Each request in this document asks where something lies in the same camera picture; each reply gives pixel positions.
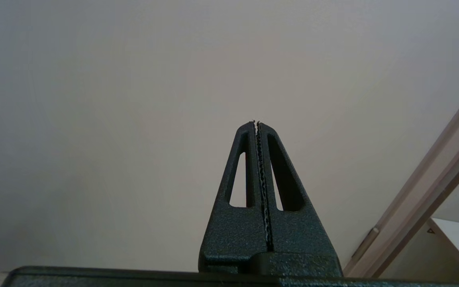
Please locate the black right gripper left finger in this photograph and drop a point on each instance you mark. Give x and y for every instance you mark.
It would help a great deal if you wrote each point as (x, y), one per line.
(233, 235)

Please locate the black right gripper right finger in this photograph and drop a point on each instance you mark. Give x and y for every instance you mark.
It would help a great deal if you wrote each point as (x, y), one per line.
(301, 235)

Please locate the brown side door frame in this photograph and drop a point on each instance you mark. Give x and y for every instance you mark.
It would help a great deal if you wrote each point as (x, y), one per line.
(432, 179)

